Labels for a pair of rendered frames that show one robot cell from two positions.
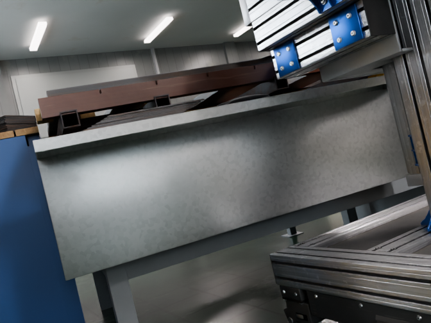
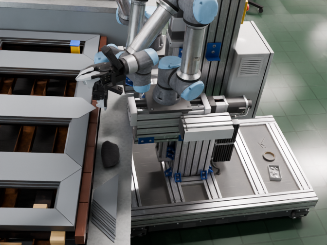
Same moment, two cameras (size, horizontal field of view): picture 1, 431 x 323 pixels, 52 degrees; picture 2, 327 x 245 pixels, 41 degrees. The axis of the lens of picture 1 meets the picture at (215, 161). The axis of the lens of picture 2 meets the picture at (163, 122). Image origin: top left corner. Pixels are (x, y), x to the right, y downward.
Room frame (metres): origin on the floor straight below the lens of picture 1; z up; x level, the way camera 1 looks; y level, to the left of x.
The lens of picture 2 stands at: (0.73, 1.40, 2.47)
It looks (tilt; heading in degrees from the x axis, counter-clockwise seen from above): 42 degrees down; 285
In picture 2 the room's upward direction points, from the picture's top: 6 degrees clockwise
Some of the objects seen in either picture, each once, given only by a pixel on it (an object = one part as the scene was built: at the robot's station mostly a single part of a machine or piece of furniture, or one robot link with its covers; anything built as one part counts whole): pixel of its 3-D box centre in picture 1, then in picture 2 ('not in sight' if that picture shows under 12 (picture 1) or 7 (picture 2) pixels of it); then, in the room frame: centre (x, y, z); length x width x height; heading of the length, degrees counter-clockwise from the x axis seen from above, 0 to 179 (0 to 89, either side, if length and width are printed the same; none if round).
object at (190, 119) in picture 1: (249, 109); (114, 158); (1.41, -0.14, 0.66); 1.30 x 0.20 x 0.03; 111
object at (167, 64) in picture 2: not in sight; (170, 70); (1.19, -0.33, 1.20); 0.13 x 0.12 x 0.14; 146
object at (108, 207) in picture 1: (252, 168); not in sight; (1.48, -0.11, 0.47); 1.30 x 0.04 x 0.35; 111
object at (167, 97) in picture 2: not in sight; (167, 88); (1.20, -0.34, 1.09); 0.15 x 0.15 x 0.10
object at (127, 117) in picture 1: (138, 120); (104, 205); (1.31, 0.19, 0.70); 0.39 x 0.12 x 0.04; 111
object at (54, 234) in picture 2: (43, 115); (58, 237); (1.39, 0.49, 0.79); 0.06 x 0.05 x 0.04; 21
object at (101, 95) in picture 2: not in sight; (100, 88); (1.56, -0.30, 1.00); 0.09 x 0.08 x 0.12; 21
